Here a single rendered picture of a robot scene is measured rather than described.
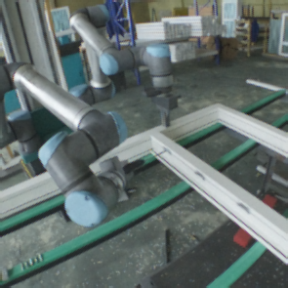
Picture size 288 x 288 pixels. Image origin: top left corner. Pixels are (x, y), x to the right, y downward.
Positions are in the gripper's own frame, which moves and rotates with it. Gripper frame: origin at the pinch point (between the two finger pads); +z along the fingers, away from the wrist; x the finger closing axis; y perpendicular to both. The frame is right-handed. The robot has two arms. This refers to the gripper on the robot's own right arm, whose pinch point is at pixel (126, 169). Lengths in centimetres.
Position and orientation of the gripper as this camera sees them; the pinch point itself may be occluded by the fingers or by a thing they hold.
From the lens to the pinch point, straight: 78.2
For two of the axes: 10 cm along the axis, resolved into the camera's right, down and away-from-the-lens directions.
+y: 9.1, -3.2, -2.5
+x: -3.6, -9.3, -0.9
